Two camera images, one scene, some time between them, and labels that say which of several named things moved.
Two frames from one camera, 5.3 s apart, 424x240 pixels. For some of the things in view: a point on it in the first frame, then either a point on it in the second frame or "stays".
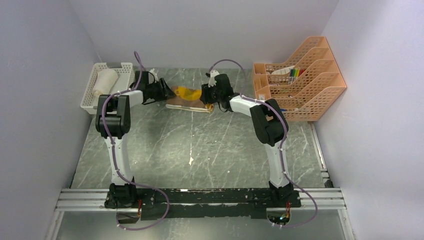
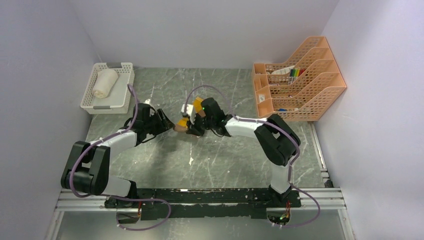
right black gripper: x=205 y=97 -> x=193 y=129
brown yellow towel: x=188 y=98 -> x=182 y=124
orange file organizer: x=306 y=87 stays
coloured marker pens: x=294 y=73 stays
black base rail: x=155 y=204 stays
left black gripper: x=166 y=93 -> x=164 y=125
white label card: x=283 y=71 stays
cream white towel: x=105 y=80 stays
